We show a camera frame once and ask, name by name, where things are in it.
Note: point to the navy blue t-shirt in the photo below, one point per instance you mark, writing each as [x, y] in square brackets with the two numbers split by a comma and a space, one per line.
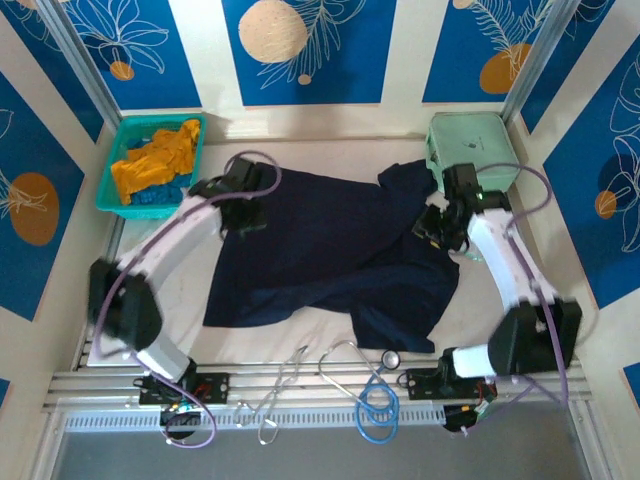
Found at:
[325, 240]

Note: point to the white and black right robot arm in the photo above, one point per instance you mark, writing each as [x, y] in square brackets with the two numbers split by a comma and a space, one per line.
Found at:
[495, 250]

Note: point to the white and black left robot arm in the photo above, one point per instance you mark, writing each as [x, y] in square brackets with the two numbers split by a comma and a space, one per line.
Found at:
[170, 240]

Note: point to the mint green zip case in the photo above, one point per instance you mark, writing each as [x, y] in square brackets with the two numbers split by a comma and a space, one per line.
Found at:
[475, 145]

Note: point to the bright blue t-shirt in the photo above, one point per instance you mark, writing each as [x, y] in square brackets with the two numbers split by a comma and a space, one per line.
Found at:
[160, 194]

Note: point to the orange t-shirt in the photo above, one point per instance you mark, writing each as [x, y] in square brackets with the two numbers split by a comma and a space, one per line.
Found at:
[155, 160]

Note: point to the blue tube stethoscope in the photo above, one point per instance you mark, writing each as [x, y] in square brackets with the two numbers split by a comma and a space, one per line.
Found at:
[391, 359]

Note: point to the teal plastic basket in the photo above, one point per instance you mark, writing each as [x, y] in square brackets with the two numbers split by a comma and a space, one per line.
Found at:
[107, 195]

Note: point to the white table cloth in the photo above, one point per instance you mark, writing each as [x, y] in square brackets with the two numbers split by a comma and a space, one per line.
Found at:
[240, 345]

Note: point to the grey tube stethoscope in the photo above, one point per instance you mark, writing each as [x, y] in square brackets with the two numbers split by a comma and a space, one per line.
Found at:
[289, 368]

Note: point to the black right controller board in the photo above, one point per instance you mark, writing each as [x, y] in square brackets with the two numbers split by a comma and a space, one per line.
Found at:
[457, 417]

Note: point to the black controller board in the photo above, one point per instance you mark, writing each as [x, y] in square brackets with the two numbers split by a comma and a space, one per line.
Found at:
[180, 411]
[457, 417]

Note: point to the black left controller board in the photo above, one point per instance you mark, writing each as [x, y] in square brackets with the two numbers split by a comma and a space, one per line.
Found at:
[180, 411]

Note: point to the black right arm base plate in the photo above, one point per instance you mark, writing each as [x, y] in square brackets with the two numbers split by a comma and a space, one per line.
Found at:
[425, 382]

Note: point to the aluminium corner post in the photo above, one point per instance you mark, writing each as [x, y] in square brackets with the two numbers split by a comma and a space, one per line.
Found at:
[541, 60]
[81, 60]

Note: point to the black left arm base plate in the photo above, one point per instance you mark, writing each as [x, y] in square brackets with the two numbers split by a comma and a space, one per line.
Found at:
[215, 387]

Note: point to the aluminium table frame rails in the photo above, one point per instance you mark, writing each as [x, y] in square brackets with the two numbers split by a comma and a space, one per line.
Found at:
[315, 395]

